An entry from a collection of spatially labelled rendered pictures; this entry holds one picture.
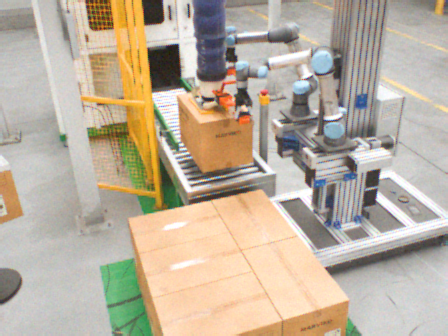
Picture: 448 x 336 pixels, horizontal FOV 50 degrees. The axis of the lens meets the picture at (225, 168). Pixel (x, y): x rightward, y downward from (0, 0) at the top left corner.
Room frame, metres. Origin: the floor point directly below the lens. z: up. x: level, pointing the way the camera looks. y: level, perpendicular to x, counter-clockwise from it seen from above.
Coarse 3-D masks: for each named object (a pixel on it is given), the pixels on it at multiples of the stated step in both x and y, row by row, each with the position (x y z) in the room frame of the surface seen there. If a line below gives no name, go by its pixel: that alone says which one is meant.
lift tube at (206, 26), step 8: (192, 0) 3.33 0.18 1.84; (200, 0) 3.27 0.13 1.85; (208, 0) 3.26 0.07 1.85; (216, 0) 3.26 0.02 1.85; (224, 0) 3.31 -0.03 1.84; (200, 8) 3.26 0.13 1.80; (208, 8) 3.24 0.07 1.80; (216, 8) 3.26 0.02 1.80; (224, 8) 3.33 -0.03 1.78; (200, 16) 3.27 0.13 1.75; (208, 16) 3.26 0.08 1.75; (216, 16) 3.27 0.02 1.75; (224, 16) 3.31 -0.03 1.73; (200, 24) 3.26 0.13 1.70; (208, 24) 3.25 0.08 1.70; (216, 24) 3.26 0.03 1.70; (224, 24) 3.32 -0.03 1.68; (200, 32) 3.28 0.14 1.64; (208, 32) 3.25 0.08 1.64; (216, 32) 3.27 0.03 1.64; (224, 32) 3.31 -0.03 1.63
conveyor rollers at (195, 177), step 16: (160, 96) 4.97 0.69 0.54; (176, 96) 4.94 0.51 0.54; (176, 112) 4.49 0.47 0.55; (160, 128) 4.14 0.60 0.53; (176, 128) 4.11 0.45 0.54; (176, 160) 3.47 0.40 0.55; (192, 160) 3.50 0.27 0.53; (192, 176) 3.22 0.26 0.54; (208, 176) 3.21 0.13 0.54; (224, 176) 3.21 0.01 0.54; (240, 176) 3.18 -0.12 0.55
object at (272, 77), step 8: (272, 0) 6.18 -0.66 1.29; (280, 0) 6.21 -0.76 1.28; (272, 8) 6.18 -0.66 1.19; (272, 16) 6.18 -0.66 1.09; (272, 24) 6.18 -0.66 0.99; (272, 48) 6.18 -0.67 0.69; (272, 56) 6.18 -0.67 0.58; (272, 72) 6.18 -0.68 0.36; (272, 80) 6.18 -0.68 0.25; (272, 88) 6.18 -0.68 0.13; (0, 104) 5.13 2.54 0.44; (0, 112) 5.10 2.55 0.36; (0, 120) 5.09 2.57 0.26; (0, 136) 5.07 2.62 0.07; (8, 136) 5.10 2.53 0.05
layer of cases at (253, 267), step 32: (256, 192) 2.95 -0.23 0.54; (160, 224) 2.60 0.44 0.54; (192, 224) 2.58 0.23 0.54; (224, 224) 2.58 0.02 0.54; (256, 224) 2.56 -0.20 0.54; (288, 224) 2.55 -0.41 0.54; (160, 256) 2.27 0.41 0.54; (192, 256) 2.26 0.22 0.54; (224, 256) 2.25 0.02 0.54; (256, 256) 2.24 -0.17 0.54; (288, 256) 2.23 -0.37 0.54; (160, 288) 1.99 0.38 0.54; (192, 288) 1.99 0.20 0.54; (224, 288) 1.98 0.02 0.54; (256, 288) 1.97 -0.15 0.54; (288, 288) 1.96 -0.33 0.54; (320, 288) 1.95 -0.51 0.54; (160, 320) 1.76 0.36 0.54; (192, 320) 1.75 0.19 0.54; (224, 320) 1.75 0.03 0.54; (256, 320) 1.74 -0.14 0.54; (288, 320) 1.74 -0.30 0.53; (320, 320) 1.81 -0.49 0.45
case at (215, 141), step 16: (192, 112) 3.21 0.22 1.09; (224, 112) 3.19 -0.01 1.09; (192, 128) 3.20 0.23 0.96; (208, 128) 3.03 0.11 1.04; (224, 128) 3.07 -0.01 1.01; (240, 128) 3.11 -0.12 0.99; (192, 144) 3.22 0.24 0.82; (208, 144) 3.03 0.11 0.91; (224, 144) 3.07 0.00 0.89; (240, 144) 3.11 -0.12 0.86; (208, 160) 3.03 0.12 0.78; (224, 160) 3.07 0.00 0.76; (240, 160) 3.11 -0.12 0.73
